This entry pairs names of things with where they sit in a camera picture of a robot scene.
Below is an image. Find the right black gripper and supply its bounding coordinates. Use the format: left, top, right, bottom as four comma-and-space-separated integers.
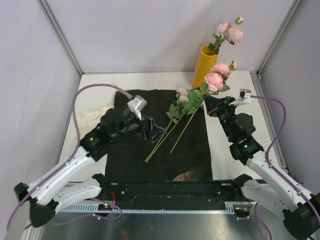
202, 95, 238, 142

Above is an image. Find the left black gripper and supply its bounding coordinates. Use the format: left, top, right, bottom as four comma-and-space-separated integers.
110, 109, 166, 143

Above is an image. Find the pink flower stem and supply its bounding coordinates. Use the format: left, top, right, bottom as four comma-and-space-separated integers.
172, 60, 238, 149
208, 16, 244, 56

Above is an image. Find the black wrapping paper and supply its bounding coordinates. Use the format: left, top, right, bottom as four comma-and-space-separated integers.
104, 89, 213, 183

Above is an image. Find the cream printed ribbon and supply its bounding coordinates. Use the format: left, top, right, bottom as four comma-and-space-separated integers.
71, 82, 121, 143

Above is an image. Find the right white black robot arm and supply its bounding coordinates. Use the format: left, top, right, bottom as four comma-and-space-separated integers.
204, 95, 320, 240

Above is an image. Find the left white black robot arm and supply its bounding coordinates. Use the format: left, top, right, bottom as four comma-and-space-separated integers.
14, 108, 167, 228

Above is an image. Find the yellow cylindrical vase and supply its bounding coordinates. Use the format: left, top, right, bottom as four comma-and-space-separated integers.
192, 43, 218, 89

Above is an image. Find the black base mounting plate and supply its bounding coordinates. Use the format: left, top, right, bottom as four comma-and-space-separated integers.
96, 180, 252, 207

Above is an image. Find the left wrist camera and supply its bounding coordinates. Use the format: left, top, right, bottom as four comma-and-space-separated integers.
127, 95, 148, 121

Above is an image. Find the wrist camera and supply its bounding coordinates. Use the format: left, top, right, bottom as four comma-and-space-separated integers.
229, 88, 252, 107
127, 95, 148, 121

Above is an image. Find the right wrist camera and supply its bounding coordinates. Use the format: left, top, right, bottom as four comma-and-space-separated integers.
229, 88, 252, 107

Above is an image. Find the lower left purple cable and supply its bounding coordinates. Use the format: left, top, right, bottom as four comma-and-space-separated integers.
49, 194, 125, 226

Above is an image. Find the grey slotted cable duct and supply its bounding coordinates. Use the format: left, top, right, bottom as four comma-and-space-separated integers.
59, 201, 253, 216

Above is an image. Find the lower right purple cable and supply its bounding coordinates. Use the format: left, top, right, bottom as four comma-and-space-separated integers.
246, 202, 273, 240

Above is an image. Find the right aluminium frame post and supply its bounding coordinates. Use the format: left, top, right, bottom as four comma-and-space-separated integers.
256, 0, 304, 76

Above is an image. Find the aluminium frame post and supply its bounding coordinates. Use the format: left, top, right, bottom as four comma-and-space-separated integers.
256, 0, 304, 76
37, 0, 84, 77

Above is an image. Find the left aluminium frame post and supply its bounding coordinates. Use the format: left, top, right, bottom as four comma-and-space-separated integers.
37, 0, 84, 77

